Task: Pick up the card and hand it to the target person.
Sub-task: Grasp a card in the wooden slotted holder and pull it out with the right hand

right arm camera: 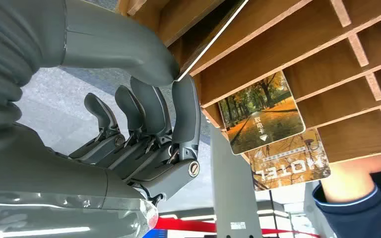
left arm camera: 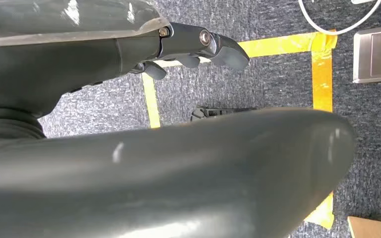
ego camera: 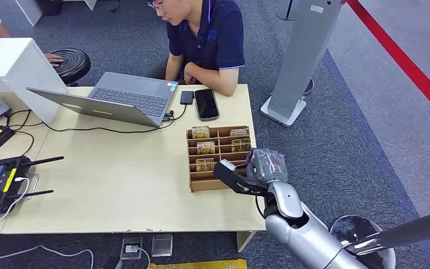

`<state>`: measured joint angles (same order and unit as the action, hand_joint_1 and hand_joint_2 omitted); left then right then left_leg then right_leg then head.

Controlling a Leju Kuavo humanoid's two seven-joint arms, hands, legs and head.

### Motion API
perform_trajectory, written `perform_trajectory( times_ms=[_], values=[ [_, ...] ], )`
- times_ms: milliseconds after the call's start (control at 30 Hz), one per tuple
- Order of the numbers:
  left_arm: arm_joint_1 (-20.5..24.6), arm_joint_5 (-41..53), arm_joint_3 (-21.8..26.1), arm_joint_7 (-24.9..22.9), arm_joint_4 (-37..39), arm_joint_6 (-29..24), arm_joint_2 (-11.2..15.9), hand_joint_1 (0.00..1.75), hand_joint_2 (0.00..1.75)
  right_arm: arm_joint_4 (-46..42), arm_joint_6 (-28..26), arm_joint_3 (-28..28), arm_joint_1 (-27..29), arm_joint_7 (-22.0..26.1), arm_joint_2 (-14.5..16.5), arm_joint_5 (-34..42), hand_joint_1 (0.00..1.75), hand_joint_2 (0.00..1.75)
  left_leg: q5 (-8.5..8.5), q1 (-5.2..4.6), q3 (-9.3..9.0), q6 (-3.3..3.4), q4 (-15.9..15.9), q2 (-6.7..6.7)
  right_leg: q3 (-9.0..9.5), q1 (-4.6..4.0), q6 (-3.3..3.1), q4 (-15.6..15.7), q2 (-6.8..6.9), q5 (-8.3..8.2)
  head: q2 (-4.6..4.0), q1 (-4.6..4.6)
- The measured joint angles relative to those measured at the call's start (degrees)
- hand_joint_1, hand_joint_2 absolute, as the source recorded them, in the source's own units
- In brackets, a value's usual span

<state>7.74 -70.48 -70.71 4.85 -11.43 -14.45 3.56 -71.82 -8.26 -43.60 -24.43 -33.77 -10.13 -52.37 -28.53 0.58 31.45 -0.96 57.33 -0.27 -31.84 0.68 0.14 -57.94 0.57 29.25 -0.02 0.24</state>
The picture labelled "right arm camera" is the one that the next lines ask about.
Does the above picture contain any person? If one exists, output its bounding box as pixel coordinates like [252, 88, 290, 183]
[312, 151, 381, 238]

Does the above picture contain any red barrier belt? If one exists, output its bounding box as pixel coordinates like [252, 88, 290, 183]
[153, 217, 322, 238]

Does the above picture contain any grey metal post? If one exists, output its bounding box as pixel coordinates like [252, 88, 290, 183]
[209, 124, 264, 238]

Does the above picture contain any autumn trees key card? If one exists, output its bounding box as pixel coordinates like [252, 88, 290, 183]
[217, 70, 307, 156]

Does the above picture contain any grey ribbed right arm sleeve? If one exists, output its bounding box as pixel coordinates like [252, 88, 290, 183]
[0, 0, 66, 156]

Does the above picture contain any wooden card rack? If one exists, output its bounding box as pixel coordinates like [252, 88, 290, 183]
[116, 0, 381, 165]

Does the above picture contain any thin black stand pole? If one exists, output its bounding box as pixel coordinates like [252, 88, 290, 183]
[268, 189, 280, 238]

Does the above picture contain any hotel print key card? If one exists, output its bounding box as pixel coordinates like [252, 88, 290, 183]
[245, 128, 331, 192]

